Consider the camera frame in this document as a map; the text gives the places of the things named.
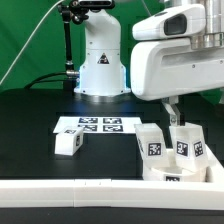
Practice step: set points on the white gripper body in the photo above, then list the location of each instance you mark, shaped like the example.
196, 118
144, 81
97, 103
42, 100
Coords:
161, 69

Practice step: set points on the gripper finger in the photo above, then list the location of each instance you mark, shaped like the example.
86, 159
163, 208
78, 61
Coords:
176, 117

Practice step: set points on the white round stool seat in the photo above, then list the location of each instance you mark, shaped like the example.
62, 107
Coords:
172, 173

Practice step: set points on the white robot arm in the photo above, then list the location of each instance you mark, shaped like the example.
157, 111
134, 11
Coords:
102, 74

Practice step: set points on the white marker sheet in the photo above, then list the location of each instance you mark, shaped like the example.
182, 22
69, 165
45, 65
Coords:
99, 124

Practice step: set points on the white L-shaped fence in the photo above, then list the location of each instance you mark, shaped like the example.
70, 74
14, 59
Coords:
208, 195

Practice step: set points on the black camera stand pole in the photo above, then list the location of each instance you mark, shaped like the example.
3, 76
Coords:
76, 12

